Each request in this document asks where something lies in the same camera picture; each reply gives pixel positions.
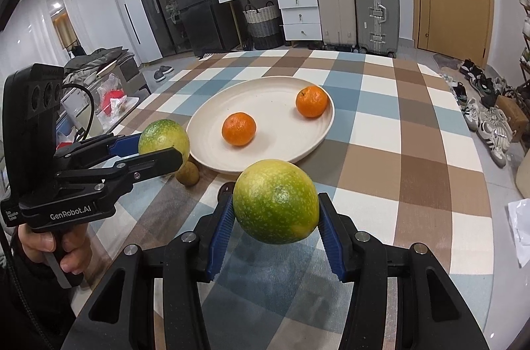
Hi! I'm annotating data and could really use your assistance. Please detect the cream round plate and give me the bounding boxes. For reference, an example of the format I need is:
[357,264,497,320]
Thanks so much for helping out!
[185,76,335,174]

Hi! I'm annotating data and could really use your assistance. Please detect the person's left forearm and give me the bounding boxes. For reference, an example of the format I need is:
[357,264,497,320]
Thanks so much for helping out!
[0,242,85,350]

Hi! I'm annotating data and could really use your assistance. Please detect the brown longan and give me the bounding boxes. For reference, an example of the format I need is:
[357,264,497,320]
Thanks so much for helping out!
[176,160,200,187]

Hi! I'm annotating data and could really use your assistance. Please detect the pile of grey clothes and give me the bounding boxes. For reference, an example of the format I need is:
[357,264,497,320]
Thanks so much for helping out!
[64,47,145,89]

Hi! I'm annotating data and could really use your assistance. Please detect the checkered tablecloth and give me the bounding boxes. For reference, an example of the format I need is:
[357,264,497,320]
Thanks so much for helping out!
[70,49,495,350]

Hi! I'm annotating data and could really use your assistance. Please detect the large orange tangerine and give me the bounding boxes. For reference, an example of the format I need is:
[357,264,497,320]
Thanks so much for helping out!
[221,112,257,147]

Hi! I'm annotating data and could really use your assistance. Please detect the white curtain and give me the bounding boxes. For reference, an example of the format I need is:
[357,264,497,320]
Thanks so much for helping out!
[8,0,83,61]

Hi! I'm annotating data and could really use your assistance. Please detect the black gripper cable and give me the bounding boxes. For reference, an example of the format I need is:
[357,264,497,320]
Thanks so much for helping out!
[62,84,94,141]

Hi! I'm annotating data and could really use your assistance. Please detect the clear plastic bag with red item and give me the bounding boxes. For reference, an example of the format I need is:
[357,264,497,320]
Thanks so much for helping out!
[97,74,140,119]

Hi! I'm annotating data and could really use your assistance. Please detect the brown cardboard box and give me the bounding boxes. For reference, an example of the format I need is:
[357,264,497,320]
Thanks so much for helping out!
[495,95,519,144]

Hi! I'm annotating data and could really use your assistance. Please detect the pale yellow-green passion fruit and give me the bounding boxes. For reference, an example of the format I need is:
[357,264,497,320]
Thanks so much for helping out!
[138,119,191,168]

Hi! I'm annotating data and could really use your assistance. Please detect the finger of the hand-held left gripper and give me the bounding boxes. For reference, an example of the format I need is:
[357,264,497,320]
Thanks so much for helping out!
[65,146,184,190]
[53,132,144,171]

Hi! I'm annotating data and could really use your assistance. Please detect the white wardrobe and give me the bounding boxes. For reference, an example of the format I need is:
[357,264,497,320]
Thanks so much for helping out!
[108,0,163,63]

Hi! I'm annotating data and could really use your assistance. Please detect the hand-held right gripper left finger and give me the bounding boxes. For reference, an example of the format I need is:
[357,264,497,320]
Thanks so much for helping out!
[61,193,238,350]

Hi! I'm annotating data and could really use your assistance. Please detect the row of shoes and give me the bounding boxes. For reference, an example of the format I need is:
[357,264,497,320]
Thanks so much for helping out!
[439,58,519,168]

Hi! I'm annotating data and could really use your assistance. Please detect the beige suitcase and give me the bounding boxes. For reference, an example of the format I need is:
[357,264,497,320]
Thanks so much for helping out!
[313,0,357,46]

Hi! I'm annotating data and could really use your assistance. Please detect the white plastic bag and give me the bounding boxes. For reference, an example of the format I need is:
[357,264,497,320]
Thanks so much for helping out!
[505,199,530,268]

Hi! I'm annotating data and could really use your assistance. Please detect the person's left hand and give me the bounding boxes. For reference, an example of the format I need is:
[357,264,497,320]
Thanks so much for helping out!
[19,225,94,273]

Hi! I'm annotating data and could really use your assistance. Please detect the woven laundry basket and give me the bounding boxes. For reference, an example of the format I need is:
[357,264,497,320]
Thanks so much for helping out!
[242,2,284,50]

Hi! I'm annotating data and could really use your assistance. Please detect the green speckled passion fruit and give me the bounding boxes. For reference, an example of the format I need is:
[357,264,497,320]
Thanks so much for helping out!
[233,159,321,245]

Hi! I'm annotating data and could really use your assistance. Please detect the white desk with drawers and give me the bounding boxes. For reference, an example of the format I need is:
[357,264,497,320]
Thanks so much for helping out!
[215,0,324,42]

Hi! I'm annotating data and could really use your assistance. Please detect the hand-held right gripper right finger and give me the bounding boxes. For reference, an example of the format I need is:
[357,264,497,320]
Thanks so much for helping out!
[317,192,491,350]

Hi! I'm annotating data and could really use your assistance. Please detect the small orange tangerine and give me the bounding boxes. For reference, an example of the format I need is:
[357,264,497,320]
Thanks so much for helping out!
[295,86,329,119]

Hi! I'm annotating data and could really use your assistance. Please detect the silver suitcase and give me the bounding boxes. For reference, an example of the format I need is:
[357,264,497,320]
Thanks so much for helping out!
[354,0,400,58]

